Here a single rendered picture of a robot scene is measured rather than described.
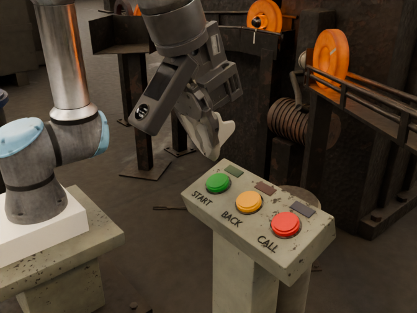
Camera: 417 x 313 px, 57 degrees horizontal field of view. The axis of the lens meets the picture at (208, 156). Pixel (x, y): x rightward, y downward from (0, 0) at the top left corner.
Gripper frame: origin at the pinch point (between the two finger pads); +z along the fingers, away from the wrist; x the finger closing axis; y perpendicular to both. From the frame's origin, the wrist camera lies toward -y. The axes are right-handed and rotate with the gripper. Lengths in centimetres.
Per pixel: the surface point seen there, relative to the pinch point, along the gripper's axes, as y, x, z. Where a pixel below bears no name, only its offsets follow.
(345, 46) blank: 53, 11, 10
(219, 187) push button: -0.7, -1.4, 5.7
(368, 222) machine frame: 60, 10, 85
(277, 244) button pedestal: -3.1, -16.0, 6.7
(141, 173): 19, 105, 76
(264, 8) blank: 75, 59, 14
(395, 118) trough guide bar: 28.2, -15.5, 5.9
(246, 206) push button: -1.3, -8.2, 5.5
